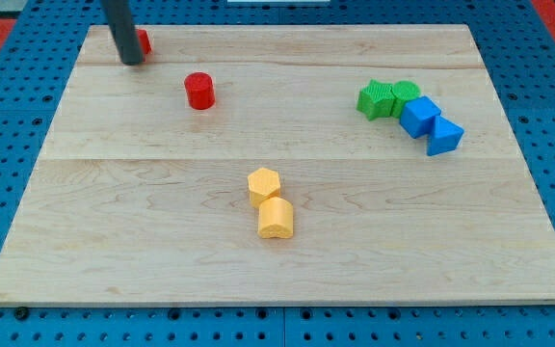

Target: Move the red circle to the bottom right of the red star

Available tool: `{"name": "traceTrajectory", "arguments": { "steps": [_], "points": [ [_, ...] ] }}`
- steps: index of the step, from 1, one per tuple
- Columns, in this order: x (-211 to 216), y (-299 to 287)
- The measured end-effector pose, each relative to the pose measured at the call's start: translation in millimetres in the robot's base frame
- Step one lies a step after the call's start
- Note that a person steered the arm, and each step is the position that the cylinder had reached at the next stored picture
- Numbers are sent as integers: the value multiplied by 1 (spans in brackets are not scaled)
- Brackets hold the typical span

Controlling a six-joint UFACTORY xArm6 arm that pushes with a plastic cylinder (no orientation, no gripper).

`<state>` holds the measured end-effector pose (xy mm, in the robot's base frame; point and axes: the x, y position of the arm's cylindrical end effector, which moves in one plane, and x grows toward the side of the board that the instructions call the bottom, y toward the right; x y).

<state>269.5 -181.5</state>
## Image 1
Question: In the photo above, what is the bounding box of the blue triangle block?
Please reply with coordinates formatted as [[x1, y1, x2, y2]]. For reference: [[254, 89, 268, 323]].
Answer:
[[427, 116, 464, 156]]

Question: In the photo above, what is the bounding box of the blue cube block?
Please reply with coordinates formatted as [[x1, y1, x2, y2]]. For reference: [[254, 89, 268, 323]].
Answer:
[[399, 96, 441, 139]]

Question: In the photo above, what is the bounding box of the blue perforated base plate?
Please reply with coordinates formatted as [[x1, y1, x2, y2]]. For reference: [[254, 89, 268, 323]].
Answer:
[[0, 0, 555, 346]]

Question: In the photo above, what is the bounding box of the yellow hexagon block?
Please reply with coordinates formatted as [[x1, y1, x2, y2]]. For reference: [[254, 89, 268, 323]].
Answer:
[[248, 168, 281, 208]]

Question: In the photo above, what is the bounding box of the green cylinder block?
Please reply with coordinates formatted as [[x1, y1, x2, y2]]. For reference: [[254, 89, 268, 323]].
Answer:
[[390, 81, 421, 119]]

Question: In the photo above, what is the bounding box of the yellow heart block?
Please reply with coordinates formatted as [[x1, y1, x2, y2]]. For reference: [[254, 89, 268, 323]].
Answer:
[[257, 197, 294, 239]]

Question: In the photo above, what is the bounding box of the light wooden board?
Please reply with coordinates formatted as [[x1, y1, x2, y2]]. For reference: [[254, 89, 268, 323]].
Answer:
[[0, 24, 555, 307]]

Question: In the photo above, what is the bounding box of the green star block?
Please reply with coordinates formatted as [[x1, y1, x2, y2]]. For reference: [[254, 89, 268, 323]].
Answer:
[[357, 79, 395, 120]]

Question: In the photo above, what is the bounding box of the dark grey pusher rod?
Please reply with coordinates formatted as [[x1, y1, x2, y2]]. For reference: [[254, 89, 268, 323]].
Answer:
[[100, 0, 145, 66]]

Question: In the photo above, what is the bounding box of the red cylinder block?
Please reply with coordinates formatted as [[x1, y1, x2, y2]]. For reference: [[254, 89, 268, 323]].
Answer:
[[184, 72, 215, 110]]

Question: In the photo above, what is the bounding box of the red star block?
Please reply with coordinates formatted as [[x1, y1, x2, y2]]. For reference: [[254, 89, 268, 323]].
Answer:
[[136, 29, 152, 57]]

